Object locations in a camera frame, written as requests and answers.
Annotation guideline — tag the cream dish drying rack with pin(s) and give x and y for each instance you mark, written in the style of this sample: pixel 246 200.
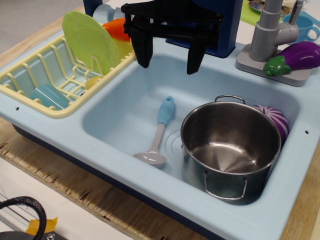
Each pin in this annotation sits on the cream dish drying rack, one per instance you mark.
pixel 54 65

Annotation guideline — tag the yellow round toy in rack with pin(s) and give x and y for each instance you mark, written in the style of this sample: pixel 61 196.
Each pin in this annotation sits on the yellow round toy in rack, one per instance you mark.
pixel 92 81

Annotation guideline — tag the orange toy carrot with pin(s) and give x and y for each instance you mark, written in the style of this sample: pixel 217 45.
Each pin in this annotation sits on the orange toy carrot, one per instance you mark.
pixel 116 29

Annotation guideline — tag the light blue toy sink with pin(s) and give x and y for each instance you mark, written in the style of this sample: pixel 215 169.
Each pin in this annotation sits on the light blue toy sink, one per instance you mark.
pixel 149 202

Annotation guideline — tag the blue handled grey ladle spoon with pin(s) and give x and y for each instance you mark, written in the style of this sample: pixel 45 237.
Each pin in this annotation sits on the blue handled grey ladle spoon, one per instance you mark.
pixel 164 116

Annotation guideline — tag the purple toy eggplant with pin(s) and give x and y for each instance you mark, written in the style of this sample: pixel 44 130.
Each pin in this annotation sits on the purple toy eggplant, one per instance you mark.
pixel 298 56

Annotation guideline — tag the yellow tape piece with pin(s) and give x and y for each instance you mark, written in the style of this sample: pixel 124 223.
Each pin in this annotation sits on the yellow tape piece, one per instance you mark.
pixel 34 226

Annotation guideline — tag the stainless steel pot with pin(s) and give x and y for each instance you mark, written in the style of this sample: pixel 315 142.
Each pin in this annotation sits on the stainless steel pot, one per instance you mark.
pixel 229 149

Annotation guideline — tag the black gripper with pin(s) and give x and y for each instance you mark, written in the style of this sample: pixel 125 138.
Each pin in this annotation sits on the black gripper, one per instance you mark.
pixel 172 19

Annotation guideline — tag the grey toy faucet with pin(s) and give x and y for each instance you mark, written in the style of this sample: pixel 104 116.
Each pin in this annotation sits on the grey toy faucet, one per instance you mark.
pixel 269 33

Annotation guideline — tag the dark blue sink backboard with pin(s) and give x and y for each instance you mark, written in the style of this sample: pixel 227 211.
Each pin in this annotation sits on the dark blue sink backboard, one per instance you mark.
pixel 230 9

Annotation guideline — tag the blue plastic mug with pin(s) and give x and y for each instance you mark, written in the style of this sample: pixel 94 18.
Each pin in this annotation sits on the blue plastic mug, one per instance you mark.
pixel 309 28

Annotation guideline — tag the purple striped toy onion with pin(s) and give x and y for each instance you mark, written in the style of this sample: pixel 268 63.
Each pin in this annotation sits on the purple striped toy onion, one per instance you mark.
pixel 278 119

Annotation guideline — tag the light green plastic plate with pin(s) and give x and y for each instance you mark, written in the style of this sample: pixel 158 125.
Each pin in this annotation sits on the light green plastic plate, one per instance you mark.
pixel 90 42

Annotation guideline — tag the green mat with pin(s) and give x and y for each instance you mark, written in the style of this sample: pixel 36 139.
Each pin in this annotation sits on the green mat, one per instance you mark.
pixel 248 14

